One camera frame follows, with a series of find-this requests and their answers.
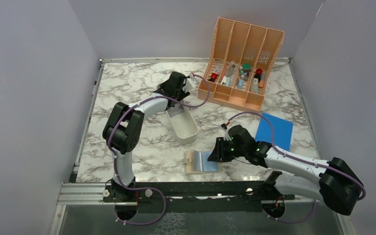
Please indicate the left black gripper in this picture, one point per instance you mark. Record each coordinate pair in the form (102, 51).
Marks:
(182, 93)

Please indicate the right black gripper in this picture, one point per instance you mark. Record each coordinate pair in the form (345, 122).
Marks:
(219, 153)

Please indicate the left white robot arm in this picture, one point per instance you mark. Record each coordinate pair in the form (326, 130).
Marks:
(123, 127)

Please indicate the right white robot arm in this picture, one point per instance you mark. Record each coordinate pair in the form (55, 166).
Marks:
(332, 182)

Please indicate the white oblong plastic tray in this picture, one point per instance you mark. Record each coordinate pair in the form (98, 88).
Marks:
(183, 124)

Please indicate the red capped black bottle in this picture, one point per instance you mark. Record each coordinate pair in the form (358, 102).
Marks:
(213, 77)

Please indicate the green capped bottle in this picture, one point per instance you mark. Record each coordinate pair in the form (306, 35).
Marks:
(246, 67)

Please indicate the peach plastic desk organizer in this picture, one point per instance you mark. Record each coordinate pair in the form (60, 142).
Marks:
(235, 43)

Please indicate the orange marker pen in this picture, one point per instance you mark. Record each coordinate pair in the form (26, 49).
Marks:
(262, 79)

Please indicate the red capped bottle right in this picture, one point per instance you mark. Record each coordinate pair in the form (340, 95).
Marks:
(258, 74)

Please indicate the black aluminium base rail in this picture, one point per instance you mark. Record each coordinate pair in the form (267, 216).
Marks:
(189, 197)

